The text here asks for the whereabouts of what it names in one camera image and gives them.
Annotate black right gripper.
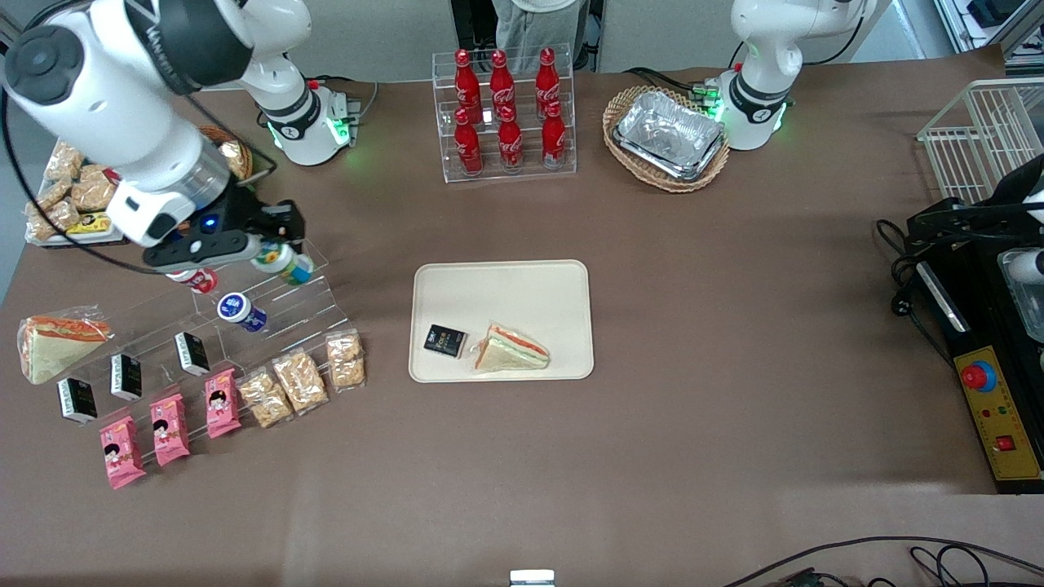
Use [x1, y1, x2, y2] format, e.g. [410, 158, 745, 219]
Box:
[186, 186, 307, 247]

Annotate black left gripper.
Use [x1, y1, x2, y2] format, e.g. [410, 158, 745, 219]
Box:
[905, 155, 1044, 246]

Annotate green gum bottle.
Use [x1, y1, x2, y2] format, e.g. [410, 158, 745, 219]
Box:
[251, 243, 316, 287]

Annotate triangle sandwich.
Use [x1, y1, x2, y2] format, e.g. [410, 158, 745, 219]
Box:
[16, 306, 113, 386]
[473, 323, 551, 374]

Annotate blue gum bottle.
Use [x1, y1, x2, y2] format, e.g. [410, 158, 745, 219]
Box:
[217, 293, 268, 333]

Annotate red gum bottle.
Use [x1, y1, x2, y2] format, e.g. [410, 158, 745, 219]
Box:
[166, 268, 219, 295]

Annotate white plastic snack tray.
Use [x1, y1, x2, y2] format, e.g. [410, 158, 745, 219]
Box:
[24, 143, 130, 247]

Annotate cream plastic tray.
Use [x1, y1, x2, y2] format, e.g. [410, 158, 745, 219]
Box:
[408, 259, 595, 384]

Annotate tan wicker foil-tray basket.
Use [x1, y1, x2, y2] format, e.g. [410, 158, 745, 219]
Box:
[602, 86, 731, 194]

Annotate brown wicker snack basket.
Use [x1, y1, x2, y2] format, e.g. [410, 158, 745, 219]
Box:
[196, 125, 254, 190]

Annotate clear acrylic stepped stand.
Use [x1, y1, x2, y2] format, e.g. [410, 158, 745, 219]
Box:
[77, 236, 353, 433]

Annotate black machine yellow panel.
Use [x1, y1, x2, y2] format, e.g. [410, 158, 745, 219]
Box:
[913, 236, 1044, 495]

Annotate clear-wrapped nut bar pack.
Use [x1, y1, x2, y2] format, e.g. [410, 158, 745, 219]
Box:
[325, 329, 366, 392]
[272, 349, 330, 415]
[237, 369, 294, 430]

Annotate black white small box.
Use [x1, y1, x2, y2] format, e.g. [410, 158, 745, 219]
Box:
[110, 352, 144, 402]
[175, 331, 211, 377]
[57, 377, 99, 425]

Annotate pink snack pack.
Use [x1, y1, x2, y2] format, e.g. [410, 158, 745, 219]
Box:
[149, 393, 192, 467]
[204, 368, 243, 439]
[99, 414, 148, 490]

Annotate black gold-print small box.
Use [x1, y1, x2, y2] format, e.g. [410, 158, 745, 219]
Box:
[423, 324, 468, 360]

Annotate red cola bottle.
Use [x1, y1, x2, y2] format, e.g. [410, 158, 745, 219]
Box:
[542, 99, 567, 169]
[489, 49, 516, 111]
[498, 104, 524, 172]
[453, 108, 484, 176]
[535, 47, 562, 107]
[454, 49, 482, 115]

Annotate grey equipment rack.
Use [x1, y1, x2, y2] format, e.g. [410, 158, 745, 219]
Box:
[934, 0, 1044, 70]

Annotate clear acrylic bottle rack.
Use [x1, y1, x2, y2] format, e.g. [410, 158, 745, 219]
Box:
[432, 42, 578, 185]

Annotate stacked aluminium foil trays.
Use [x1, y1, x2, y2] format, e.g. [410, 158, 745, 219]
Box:
[613, 90, 727, 182]

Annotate person in white sweater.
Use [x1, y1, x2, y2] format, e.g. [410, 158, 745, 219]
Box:
[489, 0, 590, 73]

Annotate black machine power cable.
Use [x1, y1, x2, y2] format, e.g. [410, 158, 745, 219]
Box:
[876, 217, 951, 364]

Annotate white wire basket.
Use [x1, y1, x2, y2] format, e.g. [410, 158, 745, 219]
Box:
[918, 77, 1044, 205]

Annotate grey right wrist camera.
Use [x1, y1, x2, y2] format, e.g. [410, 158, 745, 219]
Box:
[143, 231, 263, 274]

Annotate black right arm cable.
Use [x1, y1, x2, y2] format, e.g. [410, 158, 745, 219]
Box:
[0, 77, 279, 276]

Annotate black left arm base cable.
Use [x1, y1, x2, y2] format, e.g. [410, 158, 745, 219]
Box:
[626, 67, 712, 95]

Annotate long black floor cable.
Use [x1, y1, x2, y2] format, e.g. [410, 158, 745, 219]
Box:
[724, 536, 1044, 587]

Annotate looped black floor cable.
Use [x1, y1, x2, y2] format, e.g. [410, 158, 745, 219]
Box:
[909, 545, 993, 587]

